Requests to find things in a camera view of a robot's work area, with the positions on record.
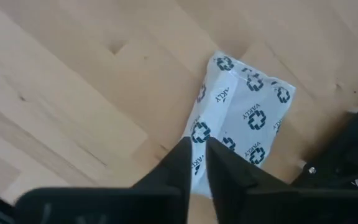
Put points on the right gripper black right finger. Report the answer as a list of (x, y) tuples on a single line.
[(259, 205)]

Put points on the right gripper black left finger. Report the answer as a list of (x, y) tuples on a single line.
[(120, 205)]

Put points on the white package with cross print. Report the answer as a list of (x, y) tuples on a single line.
[(241, 105)]

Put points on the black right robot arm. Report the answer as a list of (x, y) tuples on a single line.
[(353, 149)]

